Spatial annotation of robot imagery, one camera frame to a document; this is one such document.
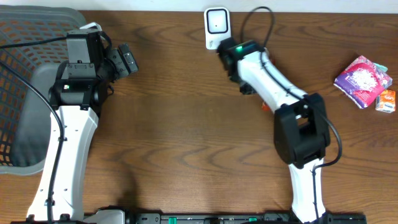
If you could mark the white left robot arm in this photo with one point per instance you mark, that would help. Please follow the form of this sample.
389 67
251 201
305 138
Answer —
81 86

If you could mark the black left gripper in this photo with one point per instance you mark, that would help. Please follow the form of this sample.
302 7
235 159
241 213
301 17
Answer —
127 58

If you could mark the grey plastic mesh basket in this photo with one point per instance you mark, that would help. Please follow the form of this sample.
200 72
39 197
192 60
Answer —
25 119

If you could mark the red Top chocolate bar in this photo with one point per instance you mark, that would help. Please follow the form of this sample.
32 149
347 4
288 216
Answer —
265 107

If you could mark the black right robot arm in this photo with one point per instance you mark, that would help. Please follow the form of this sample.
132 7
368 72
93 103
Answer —
301 133

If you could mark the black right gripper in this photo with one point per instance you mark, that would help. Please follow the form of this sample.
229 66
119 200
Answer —
246 90

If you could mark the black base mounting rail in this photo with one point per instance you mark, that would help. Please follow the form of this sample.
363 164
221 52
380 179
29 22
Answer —
281 217

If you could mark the teal white snack packet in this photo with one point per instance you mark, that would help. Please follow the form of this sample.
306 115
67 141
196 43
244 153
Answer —
381 67

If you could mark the red blue noodle packet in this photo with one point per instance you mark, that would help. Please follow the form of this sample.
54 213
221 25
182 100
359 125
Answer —
362 81

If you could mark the small orange carton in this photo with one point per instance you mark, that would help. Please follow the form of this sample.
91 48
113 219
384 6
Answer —
386 101

